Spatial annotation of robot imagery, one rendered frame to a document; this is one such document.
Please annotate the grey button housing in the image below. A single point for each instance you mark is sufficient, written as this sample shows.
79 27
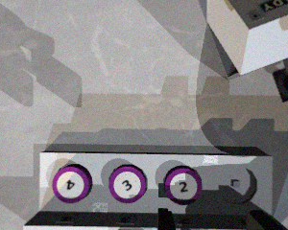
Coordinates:
254 34

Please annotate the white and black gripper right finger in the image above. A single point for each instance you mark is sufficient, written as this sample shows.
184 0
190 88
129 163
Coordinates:
258 220

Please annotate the grey rectangular block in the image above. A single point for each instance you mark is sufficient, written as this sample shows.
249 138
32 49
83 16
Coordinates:
233 185

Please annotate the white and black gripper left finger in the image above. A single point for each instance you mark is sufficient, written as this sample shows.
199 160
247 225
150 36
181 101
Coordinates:
165 220

